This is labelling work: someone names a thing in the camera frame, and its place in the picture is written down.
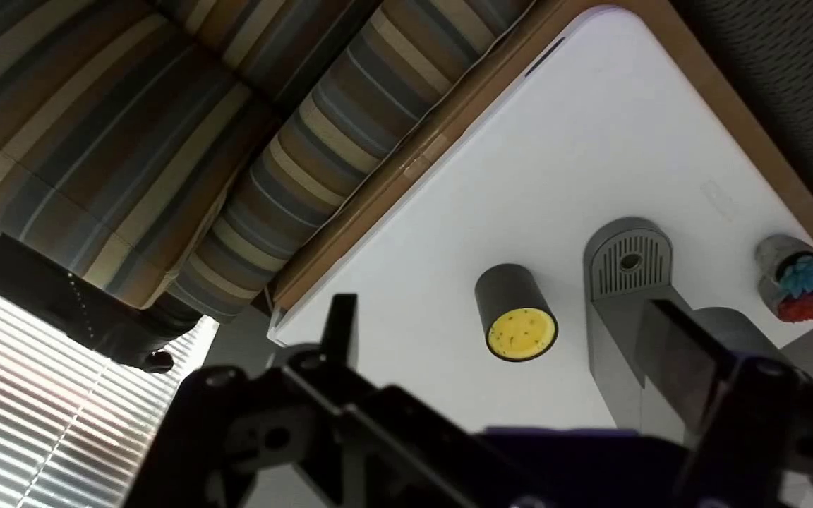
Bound striped sofa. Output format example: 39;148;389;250
0;0;533;318

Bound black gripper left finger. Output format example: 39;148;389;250
319;294;360;367

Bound white window blinds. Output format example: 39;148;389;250
0;295;219;508

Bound dark candle jar yellow wax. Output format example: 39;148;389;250
475;262;560;361

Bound blue succulent in pot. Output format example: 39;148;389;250
777;254;813;295

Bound grey coffeemaker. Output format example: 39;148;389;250
584;216;789;435

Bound white table board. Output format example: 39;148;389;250
272;7;804;430

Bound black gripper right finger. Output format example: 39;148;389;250
636;298;732;446

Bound red succulent in pot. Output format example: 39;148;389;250
777;294;813;320

